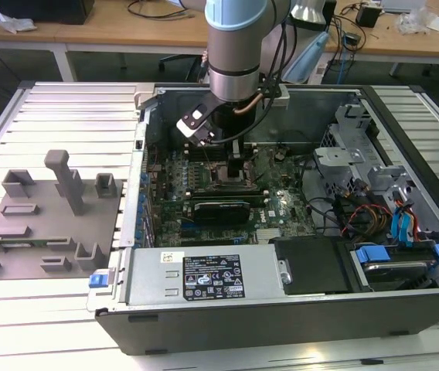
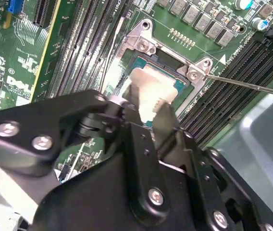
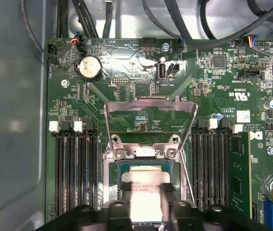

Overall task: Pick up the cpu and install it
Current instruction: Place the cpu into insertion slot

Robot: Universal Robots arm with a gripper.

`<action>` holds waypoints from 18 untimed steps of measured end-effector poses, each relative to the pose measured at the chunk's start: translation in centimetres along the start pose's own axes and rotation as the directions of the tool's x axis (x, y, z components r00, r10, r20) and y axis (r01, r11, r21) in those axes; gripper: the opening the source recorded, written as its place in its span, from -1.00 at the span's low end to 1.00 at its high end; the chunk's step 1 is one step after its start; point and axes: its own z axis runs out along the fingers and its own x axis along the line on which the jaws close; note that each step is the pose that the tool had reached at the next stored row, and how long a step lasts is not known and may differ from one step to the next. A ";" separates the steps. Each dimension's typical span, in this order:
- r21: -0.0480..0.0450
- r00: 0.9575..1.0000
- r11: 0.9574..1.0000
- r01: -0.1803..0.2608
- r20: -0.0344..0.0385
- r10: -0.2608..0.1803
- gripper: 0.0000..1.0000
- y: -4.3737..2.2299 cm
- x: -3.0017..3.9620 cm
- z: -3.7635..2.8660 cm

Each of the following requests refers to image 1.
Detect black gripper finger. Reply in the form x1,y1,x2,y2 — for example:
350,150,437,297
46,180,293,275
226,139,245,182

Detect CPU socket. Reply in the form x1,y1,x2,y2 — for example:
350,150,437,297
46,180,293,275
208,160,254,191

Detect black RAM slot bank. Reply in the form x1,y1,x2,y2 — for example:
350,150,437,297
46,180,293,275
185,187,270,200
186,141,258,162

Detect black graphics card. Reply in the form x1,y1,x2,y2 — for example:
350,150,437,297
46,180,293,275
191,197,252,226

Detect green motherboard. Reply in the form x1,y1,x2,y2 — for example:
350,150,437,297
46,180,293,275
144,145,317,248

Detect silver chipset heatsink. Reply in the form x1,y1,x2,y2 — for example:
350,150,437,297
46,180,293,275
256,227,283,244

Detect black office chair base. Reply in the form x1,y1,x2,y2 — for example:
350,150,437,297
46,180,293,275
158,53,205,83

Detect metal drive cage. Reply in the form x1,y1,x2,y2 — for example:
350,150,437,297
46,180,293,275
312,102,416,217

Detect black plastic shroud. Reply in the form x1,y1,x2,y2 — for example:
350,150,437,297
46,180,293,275
269,236,356,295

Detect grey power supply unit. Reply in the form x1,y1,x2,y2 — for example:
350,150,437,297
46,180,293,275
125,247,287,307

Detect wooden desk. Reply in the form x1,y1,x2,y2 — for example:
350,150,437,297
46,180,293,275
0,0,439,83

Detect black open PC case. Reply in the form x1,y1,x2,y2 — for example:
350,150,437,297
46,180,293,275
87,83,439,356

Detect small black box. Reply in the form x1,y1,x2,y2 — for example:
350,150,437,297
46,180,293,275
356,4,382,29

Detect blue case latch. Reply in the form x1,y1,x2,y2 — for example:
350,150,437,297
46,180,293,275
87,272,113,289

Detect hard disk in blue carrier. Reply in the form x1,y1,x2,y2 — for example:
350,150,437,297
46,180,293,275
352,241,439,291

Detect grey parts rack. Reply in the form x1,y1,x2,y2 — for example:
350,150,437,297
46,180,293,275
0,148,126,281

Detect grey laptop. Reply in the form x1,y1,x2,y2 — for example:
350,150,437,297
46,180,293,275
380,0,426,13

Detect clear plastic bags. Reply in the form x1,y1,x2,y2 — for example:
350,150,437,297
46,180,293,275
395,7,435,35

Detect black desk device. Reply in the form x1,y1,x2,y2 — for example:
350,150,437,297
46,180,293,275
0,0,96,25

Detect crumpled white plastic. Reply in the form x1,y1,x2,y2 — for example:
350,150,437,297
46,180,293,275
0,9,38,35

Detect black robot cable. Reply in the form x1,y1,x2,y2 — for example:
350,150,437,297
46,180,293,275
209,0,287,146

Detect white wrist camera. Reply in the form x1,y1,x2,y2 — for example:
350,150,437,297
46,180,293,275
175,107,216,147

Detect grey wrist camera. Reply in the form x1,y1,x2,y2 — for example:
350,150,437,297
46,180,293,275
260,87,291,108

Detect coloured wire bundle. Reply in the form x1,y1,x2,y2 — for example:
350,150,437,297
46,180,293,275
333,185,395,237

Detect blue flat wire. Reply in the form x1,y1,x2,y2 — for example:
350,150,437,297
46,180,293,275
391,203,420,248

